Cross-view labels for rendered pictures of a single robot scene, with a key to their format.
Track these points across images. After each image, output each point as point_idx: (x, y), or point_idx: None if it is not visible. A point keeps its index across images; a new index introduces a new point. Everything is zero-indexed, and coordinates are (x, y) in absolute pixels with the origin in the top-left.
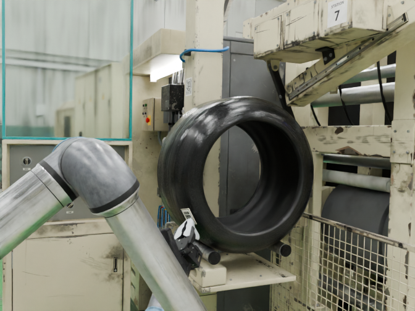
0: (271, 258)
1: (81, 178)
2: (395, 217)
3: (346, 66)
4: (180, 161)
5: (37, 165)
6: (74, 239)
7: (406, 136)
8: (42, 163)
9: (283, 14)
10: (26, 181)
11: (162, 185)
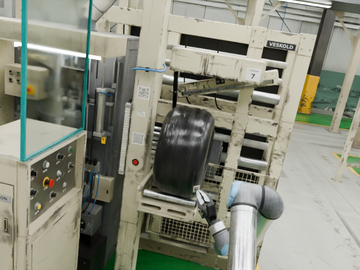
0: (152, 183)
1: (278, 208)
2: (231, 156)
3: (232, 90)
4: (198, 161)
5: (249, 207)
6: (60, 220)
7: (242, 121)
8: (250, 205)
9: (206, 54)
10: (252, 217)
11: (171, 172)
